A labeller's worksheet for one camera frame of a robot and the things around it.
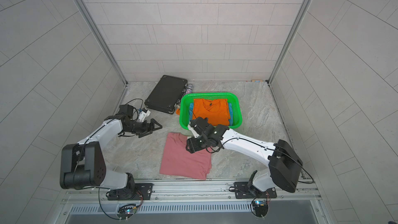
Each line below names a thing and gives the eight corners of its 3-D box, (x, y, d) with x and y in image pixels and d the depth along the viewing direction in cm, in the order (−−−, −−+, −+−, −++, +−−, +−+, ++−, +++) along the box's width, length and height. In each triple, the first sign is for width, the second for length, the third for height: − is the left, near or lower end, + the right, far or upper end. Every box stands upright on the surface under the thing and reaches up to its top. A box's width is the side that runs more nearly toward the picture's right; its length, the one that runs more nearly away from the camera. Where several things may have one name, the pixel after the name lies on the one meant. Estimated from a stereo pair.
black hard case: (145, 107, 104) (143, 102, 99) (165, 79, 121) (163, 74, 116) (173, 115, 100) (171, 110, 96) (188, 85, 117) (188, 80, 113)
